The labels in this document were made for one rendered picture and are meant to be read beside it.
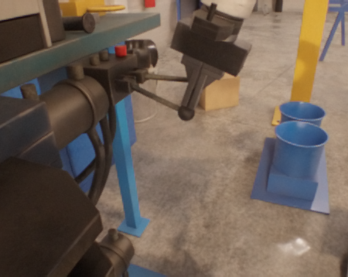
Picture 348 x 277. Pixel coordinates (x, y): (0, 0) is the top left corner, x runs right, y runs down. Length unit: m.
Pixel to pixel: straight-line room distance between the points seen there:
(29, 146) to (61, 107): 0.11
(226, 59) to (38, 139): 0.33
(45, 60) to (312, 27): 2.10
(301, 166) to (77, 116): 1.38
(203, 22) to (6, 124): 0.30
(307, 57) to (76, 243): 2.37
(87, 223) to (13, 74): 0.39
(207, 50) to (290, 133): 1.41
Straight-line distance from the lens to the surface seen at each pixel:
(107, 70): 0.61
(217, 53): 0.51
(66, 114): 0.52
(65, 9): 1.05
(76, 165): 1.77
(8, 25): 0.60
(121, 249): 0.86
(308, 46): 2.48
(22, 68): 0.60
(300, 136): 1.89
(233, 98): 2.86
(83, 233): 0.25
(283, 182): 1.77
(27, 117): 0.44
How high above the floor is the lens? 1.18
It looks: 30 degrees down
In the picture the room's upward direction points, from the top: 3 degrees counter-clockwise
